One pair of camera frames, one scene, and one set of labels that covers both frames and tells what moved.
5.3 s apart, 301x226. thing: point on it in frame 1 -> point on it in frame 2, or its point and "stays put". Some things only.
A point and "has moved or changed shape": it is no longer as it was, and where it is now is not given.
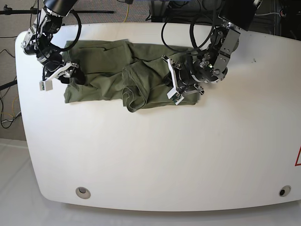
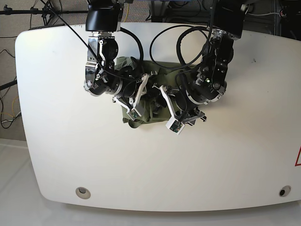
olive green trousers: (121, 70) has moved or changed shape
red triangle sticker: (298, 160) stays put
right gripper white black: (61, 69) -> (130, 92)
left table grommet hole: (83, 192) stays put
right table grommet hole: (284, 190) stays put
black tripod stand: (6, 11) stays put
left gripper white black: (178, 78) -> (188, 116)
